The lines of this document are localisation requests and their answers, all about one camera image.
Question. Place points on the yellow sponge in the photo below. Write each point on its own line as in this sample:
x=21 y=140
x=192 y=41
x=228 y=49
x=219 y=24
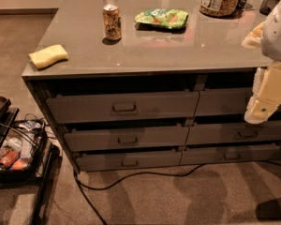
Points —
x=48 y=56

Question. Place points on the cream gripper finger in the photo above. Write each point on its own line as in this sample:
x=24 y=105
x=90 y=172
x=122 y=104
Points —
x=253 y=39
x=266 y=96

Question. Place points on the grey drawer cabinet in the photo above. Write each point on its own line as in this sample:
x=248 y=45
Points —
x=206 y=53

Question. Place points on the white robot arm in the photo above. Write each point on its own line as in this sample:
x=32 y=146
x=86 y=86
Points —
x=271 y=35

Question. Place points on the orange soda can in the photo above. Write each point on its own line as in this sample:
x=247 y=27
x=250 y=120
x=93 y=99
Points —
x=112 y=22

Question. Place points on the green chip bag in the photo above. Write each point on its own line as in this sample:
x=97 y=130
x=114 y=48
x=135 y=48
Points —
x=163 y=17

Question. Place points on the large nut jar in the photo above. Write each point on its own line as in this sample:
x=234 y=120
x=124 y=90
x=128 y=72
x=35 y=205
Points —
x=219 y=0

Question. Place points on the grey drawer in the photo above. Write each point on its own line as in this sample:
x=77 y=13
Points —
x=223 y=101
x=123 y=161
x=234 y=133
x=139 y=137
x=122 y=107
x=227 y=154

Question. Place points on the black cart with clutter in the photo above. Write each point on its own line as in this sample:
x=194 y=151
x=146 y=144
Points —
x=28 y=163

